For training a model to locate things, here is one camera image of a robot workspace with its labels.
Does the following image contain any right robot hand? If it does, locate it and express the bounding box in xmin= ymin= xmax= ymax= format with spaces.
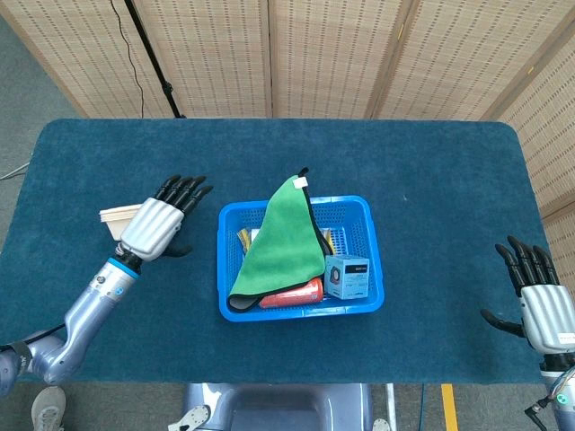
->
xmin=480 ymin=234 xmax=575 ymax=356

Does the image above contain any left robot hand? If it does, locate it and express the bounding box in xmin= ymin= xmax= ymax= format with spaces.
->
xmin=119 ymin=174 xmax=215 ymax=263

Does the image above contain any beige plastic lunch box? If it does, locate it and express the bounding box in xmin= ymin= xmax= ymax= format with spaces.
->
xmin=98 ymin=202 xmax=146 ymax=242

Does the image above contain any white yellow snack package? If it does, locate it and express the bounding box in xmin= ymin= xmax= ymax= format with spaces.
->
xmin=236 ymin=227 xmax=348 ymax=252

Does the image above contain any green cloth black trim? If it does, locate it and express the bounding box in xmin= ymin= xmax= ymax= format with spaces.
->
xmin=226 ymin=166 xmax=332 ymax=312

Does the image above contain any red drink can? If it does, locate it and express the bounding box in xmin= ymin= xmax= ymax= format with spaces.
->
xmin=259 ymin=277 xmax=325 ymax=310

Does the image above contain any light blue speaker box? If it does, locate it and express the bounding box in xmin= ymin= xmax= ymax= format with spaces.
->
xmin=323 ymin=253 xmax=371 ymax=301

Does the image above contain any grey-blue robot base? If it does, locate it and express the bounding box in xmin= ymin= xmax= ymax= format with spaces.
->
xmin=182 ymin=383 xmax=375 ymax=431

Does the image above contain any blue plastic basket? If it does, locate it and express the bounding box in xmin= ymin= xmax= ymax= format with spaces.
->
xmin=217 ymin=194 xmax=386 ymax=323

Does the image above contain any black tripod pole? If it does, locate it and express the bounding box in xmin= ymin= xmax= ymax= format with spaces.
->
xmin=123 ymin=0 xmax=187 ymax=119

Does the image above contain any white floor pole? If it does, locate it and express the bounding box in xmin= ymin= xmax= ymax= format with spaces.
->
xmin=385 ymin=383 xmax=399 ymax=431

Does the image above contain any grey shoe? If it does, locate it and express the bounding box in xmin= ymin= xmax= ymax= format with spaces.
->
xmin=30 ymin=385 xmax=68 ymax=431

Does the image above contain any dark blue table mat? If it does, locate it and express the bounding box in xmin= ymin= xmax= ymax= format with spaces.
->
xmin=0 ymin=118 xmax=550 ymax=385

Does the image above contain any bamboo folding screen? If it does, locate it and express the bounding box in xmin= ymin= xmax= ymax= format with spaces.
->
xmin=0 ymin=0 xmax=575 ymax=315

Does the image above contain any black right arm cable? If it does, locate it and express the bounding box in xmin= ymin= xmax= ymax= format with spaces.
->
xmin=523 ymin=394 xmax=562 ymax=431

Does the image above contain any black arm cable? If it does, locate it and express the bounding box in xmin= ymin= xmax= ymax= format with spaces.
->
xmin=523 ymin=394 xmax=562 ymax=431
xmin=0 ymin=322 xmax=67 ymax=356

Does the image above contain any white floor cable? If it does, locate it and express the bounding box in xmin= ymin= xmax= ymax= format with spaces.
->
xmin=0 ymin=162 xmax=31 ymax=182

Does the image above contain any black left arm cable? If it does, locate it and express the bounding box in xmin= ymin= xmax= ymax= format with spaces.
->
xmin=0 ymin=322 xmax=67 ymax=356

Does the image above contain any thin black hanging cable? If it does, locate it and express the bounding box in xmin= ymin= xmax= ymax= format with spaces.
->
xmin=109 ymin=0 xmax=146 ymax=119

